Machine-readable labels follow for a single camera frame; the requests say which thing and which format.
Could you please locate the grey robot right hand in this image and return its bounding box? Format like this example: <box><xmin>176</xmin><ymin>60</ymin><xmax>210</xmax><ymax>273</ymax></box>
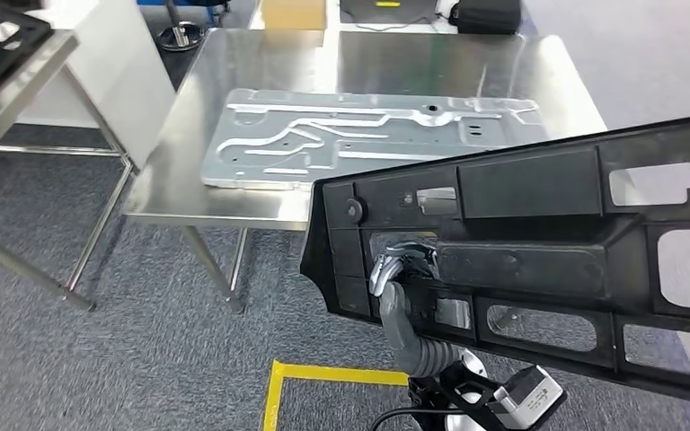
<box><xmin>367</xmin><ymin>241</ymin><xmax>439</xmax><ymax>366</ymax></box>

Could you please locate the black plastic mounting panel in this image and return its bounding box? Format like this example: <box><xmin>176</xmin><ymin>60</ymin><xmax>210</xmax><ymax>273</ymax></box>
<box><xmin>298</xmin><ymin>110</ymin><xmax>690</xmax><ymax>409</ymax></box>
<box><xmin>0</xmin><ymin>3</ymin><xmax>56</xmax><ymax>115</ymax></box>

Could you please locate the stainless steel workbench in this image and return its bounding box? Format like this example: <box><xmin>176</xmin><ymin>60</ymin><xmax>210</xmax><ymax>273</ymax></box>
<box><xmin>120</xmin><ymin>26</ymin><xmax>609</xmax><ymax>315</ymax></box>

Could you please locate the yellow floor tape square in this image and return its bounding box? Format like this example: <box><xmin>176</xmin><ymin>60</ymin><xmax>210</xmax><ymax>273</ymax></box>
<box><xmin>261</xmin><ymin>359</ymin><xmax>411</xmax><ymax>431</ymax></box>

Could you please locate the embossed aluminium sheet panel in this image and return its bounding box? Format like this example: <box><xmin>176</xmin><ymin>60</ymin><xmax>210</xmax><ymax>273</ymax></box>
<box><xmin>199</xmin><ymin>87</ymin><xmax>553</xmax><ymax>193</ymax></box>

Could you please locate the white table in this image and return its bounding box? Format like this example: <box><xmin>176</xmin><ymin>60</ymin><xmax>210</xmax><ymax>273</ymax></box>
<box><xmin>247</xmin><ymin>0</ymin><xmax>531</xmax><ymax>36</ymax></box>

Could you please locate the black bag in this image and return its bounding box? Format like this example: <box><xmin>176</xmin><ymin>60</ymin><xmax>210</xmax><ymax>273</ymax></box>
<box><xmin>448</xmin><ymin>0</ymin><xmax>524</xmax><ymax>36</ymax></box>

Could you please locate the brown cardboard box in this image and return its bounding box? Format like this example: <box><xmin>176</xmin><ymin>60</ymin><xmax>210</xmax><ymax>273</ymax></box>
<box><xmin>261</xmin><ymin>0</ymin><xmax>328</xmax><ymax>31</ymax></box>

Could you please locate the white cabinet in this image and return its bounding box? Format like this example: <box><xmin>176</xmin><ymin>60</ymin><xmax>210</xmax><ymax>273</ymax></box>
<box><xmin>16</xmin><ymin>0</ymin><xmax>178</xmax><ymax>172</ymax></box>

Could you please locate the stainless steel side table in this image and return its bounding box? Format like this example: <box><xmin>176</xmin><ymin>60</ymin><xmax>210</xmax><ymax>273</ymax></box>
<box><xmin>0</xmin><ymin>30</ymin><xmax>139</xmax><ymax>314</ymax></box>

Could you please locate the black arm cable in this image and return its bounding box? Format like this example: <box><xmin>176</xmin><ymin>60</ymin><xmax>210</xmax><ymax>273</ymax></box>
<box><xmin>370</xmin><ymin>405</ymin><xmax>489</xmax><ymax>431</ymax></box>

